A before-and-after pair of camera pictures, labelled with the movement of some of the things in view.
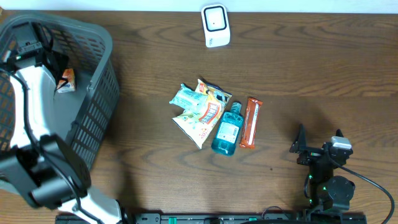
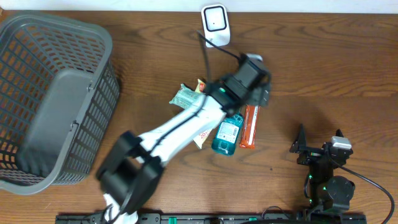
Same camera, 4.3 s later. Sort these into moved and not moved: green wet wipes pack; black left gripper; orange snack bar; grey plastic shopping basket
Moved: black left gripper
Not moved: grey plastic shopping basket; green wet wipes pack; orange snack bar
